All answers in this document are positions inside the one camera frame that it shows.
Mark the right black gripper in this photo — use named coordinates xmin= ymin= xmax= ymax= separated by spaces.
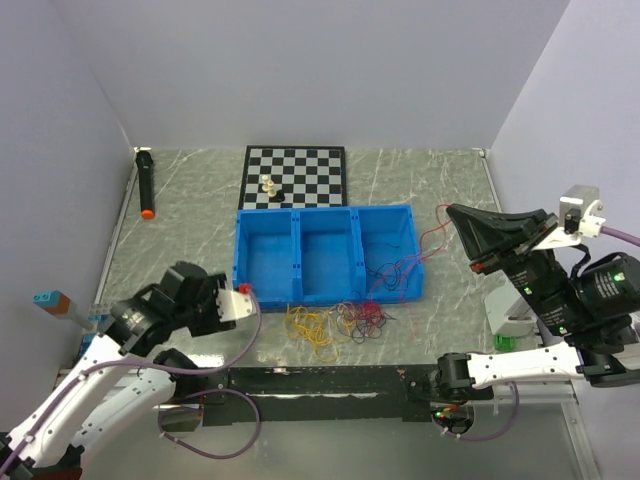
xmin=437 ymin=201 xmax=582 ymax=333

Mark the blue three-compartment plastic bin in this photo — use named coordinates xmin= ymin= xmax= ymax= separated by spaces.
xmin=232 ymin=205 xmax=425 ymax=310

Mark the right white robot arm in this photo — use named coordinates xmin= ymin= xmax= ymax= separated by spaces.
xmin=436 ymin=204 xmax=639 ymax=400

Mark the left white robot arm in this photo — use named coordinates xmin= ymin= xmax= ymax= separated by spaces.
xmin=1 ymin=262 xmax=256 ymax=479

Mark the white tape dispenser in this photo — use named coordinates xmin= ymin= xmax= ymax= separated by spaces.
xmin=484 ymin=283 xmax=537 ymax=338

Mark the blue white lego structure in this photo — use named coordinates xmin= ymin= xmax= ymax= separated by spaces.
xmin=76 ymin=302 xmax=115 ymax=357

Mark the green toy piece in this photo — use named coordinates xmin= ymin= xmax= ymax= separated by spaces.
xmin=494 ymin=334 xmax=517 ymax=352

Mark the blue and brown toy block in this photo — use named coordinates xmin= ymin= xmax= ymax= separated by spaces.
xmin=32 ymin=290 xmax=71 ymax=316

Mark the black microphone orange tip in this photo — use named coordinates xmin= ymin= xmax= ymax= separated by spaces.
xmin=135 ymin=150 xmax=155 ymax=220

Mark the black and white chessboard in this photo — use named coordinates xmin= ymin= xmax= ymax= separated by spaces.
xmin=238 ymin=145 xmax=348 ymax=210

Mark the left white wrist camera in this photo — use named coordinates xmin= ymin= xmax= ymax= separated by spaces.
xmin=216 ymin=289 xmax=256 ymax=322

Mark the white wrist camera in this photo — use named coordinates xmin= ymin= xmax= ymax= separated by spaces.
xmin=216 ymin=289 xmax=256 ymax=322
xmin=537 ymin=185 xmax=605 ymax=250

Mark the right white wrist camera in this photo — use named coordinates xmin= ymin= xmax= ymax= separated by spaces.
xmin=537 ymin=185 xmax=605 ymax=250

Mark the aluminium frame rail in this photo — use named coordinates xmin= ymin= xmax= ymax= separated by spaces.
xmin=44 ymin=363 xmax=578 ymax=412

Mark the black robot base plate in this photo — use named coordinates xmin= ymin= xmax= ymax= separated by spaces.
xmin=136 ymin=364 xmax=496 ymax=435

